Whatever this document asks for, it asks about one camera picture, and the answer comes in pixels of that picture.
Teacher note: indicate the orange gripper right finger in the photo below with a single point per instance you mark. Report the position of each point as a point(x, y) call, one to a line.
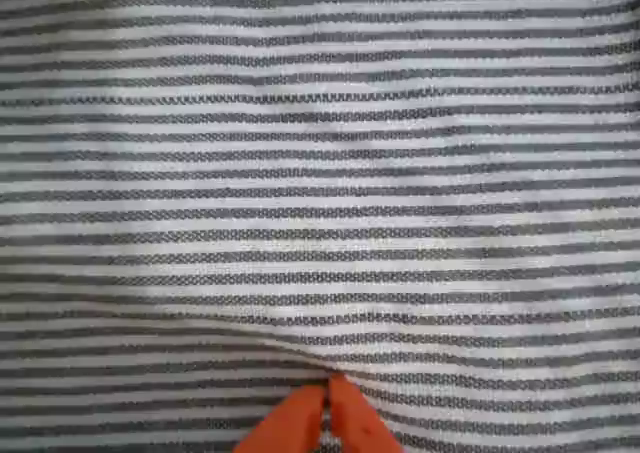
point(355, 423)

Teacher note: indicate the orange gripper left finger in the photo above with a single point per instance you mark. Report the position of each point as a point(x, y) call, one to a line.
point(295, 423)

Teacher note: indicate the striped white cloth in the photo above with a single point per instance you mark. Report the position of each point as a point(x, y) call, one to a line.
point(320, 173)

